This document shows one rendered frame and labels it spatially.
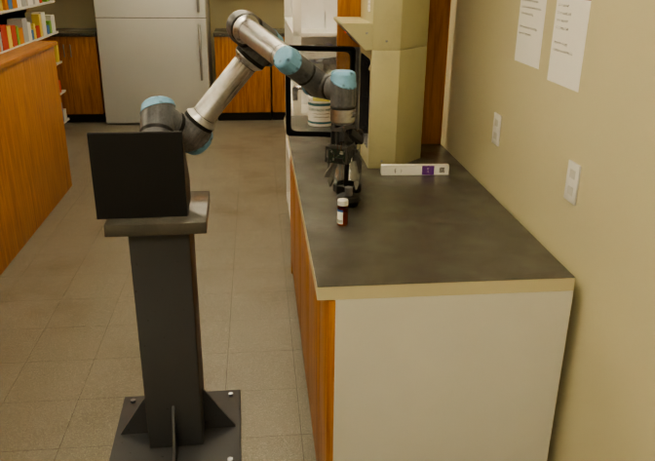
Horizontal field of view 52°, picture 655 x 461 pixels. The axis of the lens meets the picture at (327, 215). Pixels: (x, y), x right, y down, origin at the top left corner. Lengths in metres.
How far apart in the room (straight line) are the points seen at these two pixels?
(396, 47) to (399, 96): 0.19
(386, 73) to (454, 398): 1.28
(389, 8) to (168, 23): 5.10
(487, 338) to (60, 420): 1.79
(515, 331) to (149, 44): 6.19
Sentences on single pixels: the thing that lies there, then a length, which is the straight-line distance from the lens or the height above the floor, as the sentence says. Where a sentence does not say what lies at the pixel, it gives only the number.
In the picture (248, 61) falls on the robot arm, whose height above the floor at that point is 1.41.
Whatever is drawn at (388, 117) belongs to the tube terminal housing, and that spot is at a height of 1.15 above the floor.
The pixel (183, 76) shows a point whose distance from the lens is 7.62.
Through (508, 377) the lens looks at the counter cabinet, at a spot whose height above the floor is 0.63.
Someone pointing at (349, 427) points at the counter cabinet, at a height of 0.49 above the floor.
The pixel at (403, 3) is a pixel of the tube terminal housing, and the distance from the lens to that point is 2.66.
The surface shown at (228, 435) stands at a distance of 2.76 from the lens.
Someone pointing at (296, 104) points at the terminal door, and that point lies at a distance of 3.01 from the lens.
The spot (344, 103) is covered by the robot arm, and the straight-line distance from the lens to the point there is 1.99.
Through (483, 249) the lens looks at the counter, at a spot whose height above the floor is 0.94.
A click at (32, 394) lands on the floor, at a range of 3.20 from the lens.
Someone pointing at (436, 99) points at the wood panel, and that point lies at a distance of 3.13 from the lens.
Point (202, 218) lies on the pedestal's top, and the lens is 2.23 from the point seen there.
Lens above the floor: 1.73
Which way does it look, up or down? 21 degrees down
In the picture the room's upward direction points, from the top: 1 degrees clockwise
